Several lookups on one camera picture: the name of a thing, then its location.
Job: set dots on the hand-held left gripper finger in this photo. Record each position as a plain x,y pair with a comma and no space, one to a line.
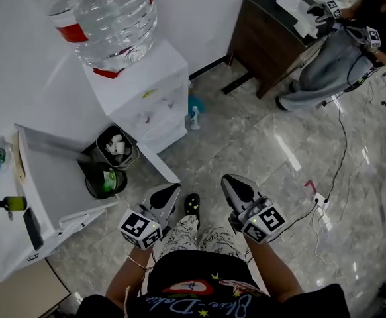
173,205
163,195

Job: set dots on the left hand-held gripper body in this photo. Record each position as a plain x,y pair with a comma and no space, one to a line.
139,229

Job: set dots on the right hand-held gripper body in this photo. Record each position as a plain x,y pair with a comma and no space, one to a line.
262,222

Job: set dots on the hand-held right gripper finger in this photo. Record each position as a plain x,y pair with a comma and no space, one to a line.
232,195
245,192

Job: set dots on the white cabinet door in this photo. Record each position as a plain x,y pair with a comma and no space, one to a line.
161,164

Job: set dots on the person's right forearm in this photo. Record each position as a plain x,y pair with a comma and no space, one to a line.
272,270

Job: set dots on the person's left forearm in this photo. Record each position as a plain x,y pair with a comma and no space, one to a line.
129,273

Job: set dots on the white drawer cabinet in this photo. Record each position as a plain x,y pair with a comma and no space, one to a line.
57,184

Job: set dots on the white water dispenser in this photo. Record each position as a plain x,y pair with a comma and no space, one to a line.
139,88

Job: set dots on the dark wooden cabinet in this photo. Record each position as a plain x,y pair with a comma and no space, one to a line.
265,45

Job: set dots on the clear large water bottle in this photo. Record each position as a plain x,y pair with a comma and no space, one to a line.
110,18

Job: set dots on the black shoe with yellow stars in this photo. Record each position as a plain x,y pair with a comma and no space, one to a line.
192,204

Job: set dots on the white patterned trousers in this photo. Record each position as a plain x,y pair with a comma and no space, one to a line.
186,235

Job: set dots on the black round waste bin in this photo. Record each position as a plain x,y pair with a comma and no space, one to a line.
105,182

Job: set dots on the white power strip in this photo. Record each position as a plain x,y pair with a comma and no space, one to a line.
321,202

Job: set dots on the grey rectangular waste bin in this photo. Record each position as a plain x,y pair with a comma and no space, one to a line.
118,147

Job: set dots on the white and blue spray bottle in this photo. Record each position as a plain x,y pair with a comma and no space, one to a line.
195,118

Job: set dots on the black printed t-shirt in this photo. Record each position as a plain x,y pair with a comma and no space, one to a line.
209,290

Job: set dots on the black phone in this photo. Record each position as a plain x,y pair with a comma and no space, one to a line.
33,229

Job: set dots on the green pump bottle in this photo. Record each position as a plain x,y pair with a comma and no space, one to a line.
12,204

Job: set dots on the beige board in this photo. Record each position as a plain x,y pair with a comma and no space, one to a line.
17,293

